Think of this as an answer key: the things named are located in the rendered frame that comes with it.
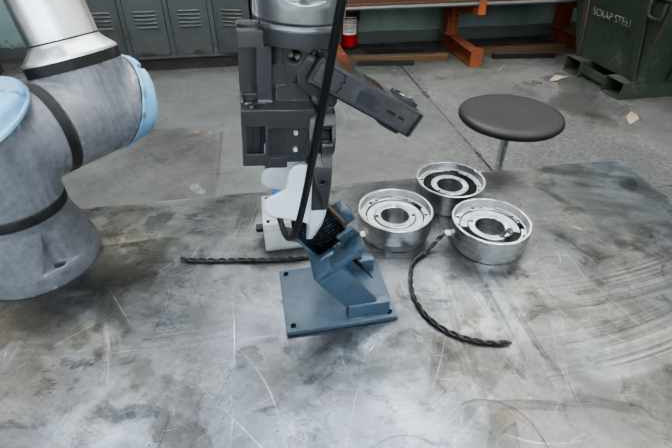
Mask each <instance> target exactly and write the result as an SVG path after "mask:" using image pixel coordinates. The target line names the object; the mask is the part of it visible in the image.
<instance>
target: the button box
mask: <svg viewBox="0 0 672 448"><path fill-rule="evenodd" d="M268 197H269V196H262V197H261V200H262V218H263V223H260V224H256V232H264V239H265V248H266V251H273V250H282V249H291V248H301V247H302V246H301V245H300V244H299V243H297V242H292V241H287V240H285V239H284V237H283V235H282V233H281V231H280V228H279V225H278V222H277V218H276V217H271V216H269V215H268V214H267V213H266V212H265V210H264V201H265V200H266V198H268ZM283 221H284V224H285V227H290V228H292V225H291V220H288V219H283Z"/></svg>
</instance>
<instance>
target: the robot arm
mask: <svg viewBox="0 0 672 448"><path fill-rule="evenodd" d="M336 1H337V0H252V12H253V14H254V15H255V16H256V17H257V18H256V20H242V19H236V30H237V49H238V69H239V89H240V112H241V132H242V152H243V166H265V168H269V169H266V170H265V171H263V173H262V175H261V182H262V184H263V185H264V186H266V187H268V188H272V189H277V190H281V191H279V192H277V193H275V194H273V195H271V196H269V197H268V198H266V200H265V201H264V210H265V212H266V213H267V214H268V215H269V216H271V217H276V218H282V219H288V220H294V221H296V217H297V213H298V209H299V205H300V200H301V196H302V191H303V186H304V181H305V176H306V170H307V165H308V159H309V154H310V148H311V143H312V137H313V132H314V126H315V120H316V114H317V109H318V103H319V97H320V92H321V86H322V80H323V74H324V69H325V63H326V57H327V52H326V51H324V50H323V49H327V48H328V46H329V40H330V35H331V29H332V23H333V18H334V12H335V6H336ZM3 2H4V4H5V6H6V8H7V10H8V12H9V14H10V16H11V18H12V20H13V22H14V24H15V26H16V28H17V30H18V32H19V34H20V36H21V39H22V41H23V43H24V45H25V47H26V49H27V55H26V57H25V59H24V61H23V63H22V66H21V68H22V71H23V73H24V74H25V76H26V78H27V80H28V82H29V83H27V84H23V83H22V82H21V81H20V80H18V79H16V78H13V77H7V76H0V300H6V301H9V300H21V299H27V298H31V297H35V296H39V295H42V294H45V293H48V292H51V291H53V290H55V289H58V288H60V287H62V286H64V285H66V284H68V283H69V282H71V281H73V280H74V279H76V278H77V277H79V276H80V275H81V274H82V273H84V272H85V271H86V270H87V269H88V268H89V267H90V266H91V265H92V264H93V263H94V261H95V260H96V259H97V257H98V255H99V253H100V250H101V239H100V236H99V234H98V231H97V228H96V226H95V225H94V223H93V222H92V221H91V220H90V219H89V218H88V217H87V216H86V215H85V214H84V212H83V211H82V210H81V209H80V208H79V207H78V206H77V205H76V204H75V203H74V202H73V201H72V200H71V199H70V197H69V196H68V194H67V191H66V189H65V186H64V184H63V181H62V176H64V175H66V174H68V173H70V172H72V171H74V170H76V169H78V168H80V167H83V166H85V165H87V164H89V163H91V162H93V161H95V160H97V159H99V158H102V157H104V156H106V155H108V154H110V153H112V152H114V151H116V150H119V149H121V148H126V147H128V146H130V145H132V144H133V143H134V142H135V141H136V140H138V139H140V138H142V137H144V136H146V135H147V134H148V133H149V132H150V131H151V130H152V129H153V127H154V124H155V121H156V119H157V114H158V101H157V95H156V91H155V88H154V85H153V82H152V80H151V78H150V76H149V74H148V73H147V71H146V70H145V69H141V64H140V63H139V62H138V61H137V60H136V59H134V58H132V57H130V56H127V55H123V54H121V53H120V50H119V48H118V45H117V43H116V42H114V41H113V40H111V39H109V38H107V37H105V36H103V35H102V34H101V33H100V32H99V31H98V29H97V27H96V24H95V22H94V20H93V17H92V15H91V12H90V10H89V8H88V5H87V3H86V1H85V0H3ZM291 49H292V50H291ZM289 50H291V51H292V53H293V54H287V52H288V51H289ZM337 99H339V100H341V101H342V102H344V103H346V104H348V105H350V106H351V107H353V108H355V109H357V110H359V111H361V112H362V113H364V114H366V115H368V116H370V117H371V118H373V119H375V120H376V121H377V122H378V123H379V124H380V125H381V126H383V127H384V128H386V129H388V130H390V131H392V132H394V133H395V134H398V132H399V133H401V134H402V135H404V136H406V137H409V136H410V135H411V134H412V132H413V131H414V130H415V128H416V127H417V125H418V124H419V122H420V121H421V119H422V118H423V114H422V113H421V112H420V111H419V110H418V109H417V108H416V106H417V104H416V102H415V101H413V100H412V99H411V98H410V97H409V96H408V95H407V94H406V93H404V92H400V91H399V90H397V89H395V88H393V87H392V89H391V90H390V89H389V88H387V87H385V86H384V85H382V84H380V83H379V82H377V81H375V80H373V79H372V78H370V77H368V76H367V75H365V74H363V73H362V72H360V71H358V70H357V69H355V68H353V67H351V66H350V65H348V64H346V63H345V62H343V61H341V60H340V59H338V58H336V60H335V66H334V71H333V76H332V82H331V87H330V92H329V97H328V103H327V108H326V113H325V119H324V124H323V129H322V134H321V140H320V145H319V150H318V155H317V160H316V165H315V170H314V175H313V180H312V185H311V189H310V194H309V198H308V203H307V207H306V211H305V215H304V218H303V222H304V223H307V226H306V239H312V238H313V237H314V236H315V234H316V233H317V231H318V230H319V228H320V227H321V225H322V223H323V220H324V218H325V215H326V209H327V208H328V202H329V196H330V190H331V181H332V155H333V154H334V151H335V145H336V114H335V110H334V106H335V105H336V103H337ZM244 103H248V105H244ZM264 144H265V153H264ZM301 161H302V163H300V162H301Z"/></svg>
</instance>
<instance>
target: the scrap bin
mask: <svg viewBox="0 0 672 448"><path fill-rule="evenodd" d="M575 53H576V54H567V57H566V61H565V64H564V68H563V70H565V71H567V72H569V73H570V74H572V75H574V76H576V77H584V76H588V77H590V78H592V79H593V80H595V81H597V82H599V83H601V84H603V86H602V89H601V91H602V92H604V93H606V94H607V95H609V96H611V97H613V98H615V99H616V100H626V99H640V98H654V97H668V96H672V0H577V23H576V52H575ZM605 75H607V76H605Z"/></svg>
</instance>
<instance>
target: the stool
mask: <svg viewBox="0 0 672 448"><path fill-rule="evenodd" d="M458 114H459V117H460V119H461V120H462V122H463V123H464V124H465V125H466V126H467V127H469V128H470V129H472V130H474V131H476V132H478V133H480V134H483V135H485V136H488V137H492V138H496V139H500V144H499V149H498V153H497V158H496V162H495V167H494V171H497V170H502V169H503V165H504V161H505V157H506V152H507V148H508V144H509V141H513V142H538V141H545V140H548V139H551V138H554V137H556V136H557V135H559V134H560V133H562V132H563V130H564V128H565V126H566V121H565V118H564V116H563V115H562V113H560V112H559V111H558V110H557V109H555V108H554V107H552V106H550V105H548V104H546V103H543V102H541V101H538V100H535V99H531V98H527V97H523V96H517V95H508V94H488V95H481V96H476V97H472V98H470V99H467V100H466V101H464V102H463V103H462V104H461V106H460V107H459V112H458Z"/></svg>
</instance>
